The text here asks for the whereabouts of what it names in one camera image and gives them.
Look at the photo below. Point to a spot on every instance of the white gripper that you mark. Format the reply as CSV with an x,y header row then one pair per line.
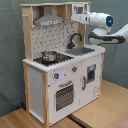
x,y
81,18

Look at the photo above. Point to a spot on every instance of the white toy microwave door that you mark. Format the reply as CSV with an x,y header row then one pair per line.
x,y
80,8

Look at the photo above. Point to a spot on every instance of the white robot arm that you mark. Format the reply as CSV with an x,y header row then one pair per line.
x,y
102,26

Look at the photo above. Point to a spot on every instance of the wooden toy kitchen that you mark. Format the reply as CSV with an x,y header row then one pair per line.
x,y
40,84

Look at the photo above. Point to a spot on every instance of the black toy faucet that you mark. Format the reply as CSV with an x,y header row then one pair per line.
x,y
71,43

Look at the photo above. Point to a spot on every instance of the grey toy sink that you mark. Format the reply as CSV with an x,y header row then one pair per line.
x,y
79,51

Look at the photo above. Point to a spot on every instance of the grey range hood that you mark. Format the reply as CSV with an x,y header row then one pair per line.
x,y
48,18

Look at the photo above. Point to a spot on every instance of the red right stove knob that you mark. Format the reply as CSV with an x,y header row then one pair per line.
x,y
74,69

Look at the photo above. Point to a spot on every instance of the red stove knob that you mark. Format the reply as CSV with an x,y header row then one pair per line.
x,y
74,69
56,75

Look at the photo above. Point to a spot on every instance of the grey dishwasher panel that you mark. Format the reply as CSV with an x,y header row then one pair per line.
x,y
91,72

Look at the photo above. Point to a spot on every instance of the silver toy pot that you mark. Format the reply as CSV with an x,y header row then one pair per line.
x,y
49,56

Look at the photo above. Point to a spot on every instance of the black toy stovetop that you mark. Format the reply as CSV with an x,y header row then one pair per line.
x,y
59,58

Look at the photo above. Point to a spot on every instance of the red left stove knob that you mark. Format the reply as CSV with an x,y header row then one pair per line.
x,y
56,75

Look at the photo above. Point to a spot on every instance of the toy oven door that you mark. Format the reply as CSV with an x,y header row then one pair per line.
x,y
64,97

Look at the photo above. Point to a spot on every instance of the grey cupboard door handle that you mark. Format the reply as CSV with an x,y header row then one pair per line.
x,y
84,83

